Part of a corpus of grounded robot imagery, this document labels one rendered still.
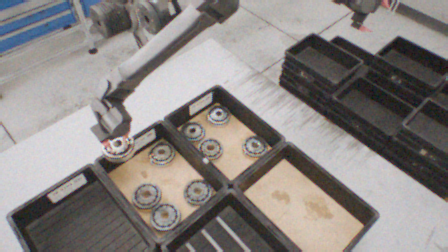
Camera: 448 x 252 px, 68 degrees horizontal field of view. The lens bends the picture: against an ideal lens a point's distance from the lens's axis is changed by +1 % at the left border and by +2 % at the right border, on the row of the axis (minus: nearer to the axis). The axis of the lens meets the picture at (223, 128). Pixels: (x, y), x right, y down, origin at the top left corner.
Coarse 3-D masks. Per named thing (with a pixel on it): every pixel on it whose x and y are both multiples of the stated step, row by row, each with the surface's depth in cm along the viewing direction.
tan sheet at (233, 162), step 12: (192, 120) 143; (204, 120) 143; (192, 132) 139; (216, 132) 139; (228, 132) 140; (240, 132) 140; (252, 132) 140; (228, 144) 136; (240, 144) 136; (228, 156) 132; (240, 156) 132; (228, 168) 129; (240, 168) 129
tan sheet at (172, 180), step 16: (128, 160) 130; (144, 160) 130; (176, 160) 130; (112, 176) 125; (128, 176) 125; (144, 176) 126; (160, 176) 126; (176, 176) 126; (192, 176) 126; (128, 192) 121; (176, 192) 122; (192, 208) 118
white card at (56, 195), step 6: (72, 180) 114; (78, 180) 116; (84, 180) 119; (66, 186) 114; (72, 186) 116; (78, 186) 118; (54, 192) 112; (60, 192) 114; (66, 192) 116; (54, 198) 114; (60, 198) 116
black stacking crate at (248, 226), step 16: (224, 208) 118; (240, 208) 113; (192, 224) 105; (208, 224) 115; (240, 224) 115; (256, 224) 110; (176, 240) 104; (192, 240) 111; (224, 240) 112; (256, 240) 112; (272, 240) 106
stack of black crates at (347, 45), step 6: (336, 36) 256; (336, 42) 261; (342, 42) 257; (348, 42) 253; (342, 48) 260; (348, 48) 256; (354, 48) 252; (360, 48) 249; (354, 54) 255; (360, 54) 251; (366, 54) 247; (372, 54) 244; (366, 60) 250; (372, 60) 246; (366, 66) 252; (360, 72) 248; (366, 72) 248
